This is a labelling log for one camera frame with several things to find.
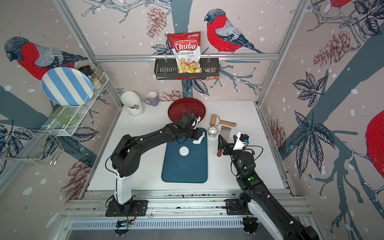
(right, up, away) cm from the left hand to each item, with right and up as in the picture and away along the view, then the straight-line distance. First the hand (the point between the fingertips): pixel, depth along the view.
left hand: (204, 131), depth 90 cm
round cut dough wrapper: (-13, -13, +3) cm, 19 cm away
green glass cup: (-68, +10, -20) cm, 72 cm away
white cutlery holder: (-52, +20, +18) cm, 58 cm away
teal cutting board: (-8, -22, -4) cm, 23 cm away
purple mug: (-39, +25, +25) cm, 53 cm away
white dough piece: (-3, -8, +7) cm, 11 cm away
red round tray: (-20, +16, +33) cm, 42 cm away
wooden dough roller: (+8, +6, +17) cm, 19 cm away
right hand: (+11, -1, -12) cm, 16 cm away
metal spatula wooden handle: (+15, -2, +13) cm, 21 cm away
